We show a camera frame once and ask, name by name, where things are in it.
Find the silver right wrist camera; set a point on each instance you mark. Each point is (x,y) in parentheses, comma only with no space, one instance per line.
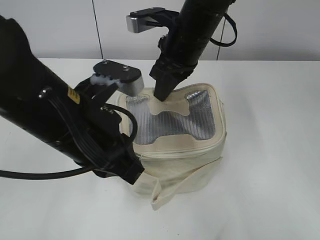
(146,19)

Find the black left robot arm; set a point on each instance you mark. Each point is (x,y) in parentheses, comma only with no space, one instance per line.
(77,121)

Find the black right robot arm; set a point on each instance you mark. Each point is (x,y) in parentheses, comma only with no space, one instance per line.
(182,47)

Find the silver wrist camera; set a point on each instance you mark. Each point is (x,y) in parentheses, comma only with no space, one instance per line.
(146,19)
(128,79)

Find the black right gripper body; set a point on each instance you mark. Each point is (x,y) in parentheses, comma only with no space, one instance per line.
(165,65)

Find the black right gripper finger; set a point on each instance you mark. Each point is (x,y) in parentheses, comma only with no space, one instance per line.
(164,85)

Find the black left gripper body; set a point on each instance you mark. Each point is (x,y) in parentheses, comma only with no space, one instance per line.
(114,129)

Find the cream insulated lunch bag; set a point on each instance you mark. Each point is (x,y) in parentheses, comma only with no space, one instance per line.
(179,140)

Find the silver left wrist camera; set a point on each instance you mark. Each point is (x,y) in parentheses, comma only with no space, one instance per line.
(128,79)

